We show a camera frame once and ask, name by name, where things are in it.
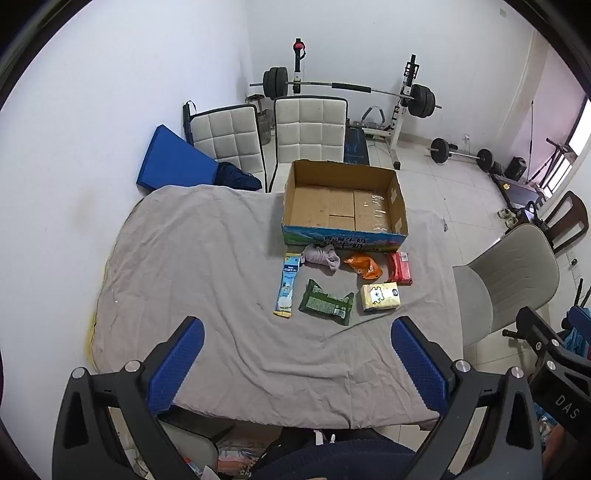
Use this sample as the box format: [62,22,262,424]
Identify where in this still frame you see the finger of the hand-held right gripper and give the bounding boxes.
[502,306,566,356]
[567,305,591,335]

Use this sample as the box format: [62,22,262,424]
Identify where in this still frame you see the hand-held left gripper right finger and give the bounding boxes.
[390,316,542,480]

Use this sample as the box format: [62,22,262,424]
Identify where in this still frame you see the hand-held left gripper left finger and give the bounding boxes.
[52,316,206,480]

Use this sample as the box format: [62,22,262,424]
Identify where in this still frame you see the yellow tissue packet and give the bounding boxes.
[360,282,402,315]

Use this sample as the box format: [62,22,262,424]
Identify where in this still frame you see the red tissue packet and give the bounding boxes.
[387,251,414,285]

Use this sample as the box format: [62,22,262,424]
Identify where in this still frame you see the green snack packet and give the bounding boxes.
[298,279,357,327]

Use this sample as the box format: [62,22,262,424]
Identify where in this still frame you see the orange snack packet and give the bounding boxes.
[344,254,384,281]

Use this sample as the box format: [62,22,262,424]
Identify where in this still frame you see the long blue white sachet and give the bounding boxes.
[272,254,302,319]

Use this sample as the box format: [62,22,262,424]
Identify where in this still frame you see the grey socks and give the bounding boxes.
[301,244,342,274]

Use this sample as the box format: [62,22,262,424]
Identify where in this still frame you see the cardboard box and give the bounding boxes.
[281,159,410,253]

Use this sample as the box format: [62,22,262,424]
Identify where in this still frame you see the person's right forearm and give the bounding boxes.
[542,421,568,480]

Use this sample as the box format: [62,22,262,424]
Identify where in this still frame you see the blue clothes pile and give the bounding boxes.
[564,323,591,360]

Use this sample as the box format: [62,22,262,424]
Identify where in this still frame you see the grey plastic chair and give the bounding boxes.
[452,224,561,347]

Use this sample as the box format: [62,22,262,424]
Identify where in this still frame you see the grey tablecloth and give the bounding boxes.
[88,184,466,430]

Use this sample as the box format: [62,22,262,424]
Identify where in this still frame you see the brown wooden chair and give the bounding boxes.
[538,190,590,256]

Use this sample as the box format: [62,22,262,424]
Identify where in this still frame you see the striped colourful cloth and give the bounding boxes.
[216,442,262,477]

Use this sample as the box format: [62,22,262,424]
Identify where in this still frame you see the person's dark navy clothing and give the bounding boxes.
[252,427,419,480]

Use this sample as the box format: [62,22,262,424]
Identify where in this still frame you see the black tripod stand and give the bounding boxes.
[536,137,575,188]

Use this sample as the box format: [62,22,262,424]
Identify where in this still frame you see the black speaker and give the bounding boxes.
[505,157,528,182]

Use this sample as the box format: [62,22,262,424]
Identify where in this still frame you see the thin black standing rod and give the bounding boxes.
[527,100,535,182]

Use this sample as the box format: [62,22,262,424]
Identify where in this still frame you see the window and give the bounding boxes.
[566,95,591,163]

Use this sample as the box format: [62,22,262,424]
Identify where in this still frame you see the short barbell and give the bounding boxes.
[427,137,495,172]

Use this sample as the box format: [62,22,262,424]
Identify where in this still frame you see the dark navy cloth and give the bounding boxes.
[216,161,264,191]

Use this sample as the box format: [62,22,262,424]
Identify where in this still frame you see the blue foam mat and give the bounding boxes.
[136,124,220,190]

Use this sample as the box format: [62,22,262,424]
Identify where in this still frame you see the black weight bench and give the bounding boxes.
[344,127,371,165]

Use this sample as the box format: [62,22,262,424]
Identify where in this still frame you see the white padded chair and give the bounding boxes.
[189,104,269,190]
[269,95,348,192]

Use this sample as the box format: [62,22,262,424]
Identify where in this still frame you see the black pole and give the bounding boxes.
[182,100,197,145]

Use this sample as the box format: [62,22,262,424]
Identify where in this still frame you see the white bench press rack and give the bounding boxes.
[290,38,422,171]

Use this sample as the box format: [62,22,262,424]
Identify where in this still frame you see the long barbell with black plates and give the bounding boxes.
[249,67,443,118]

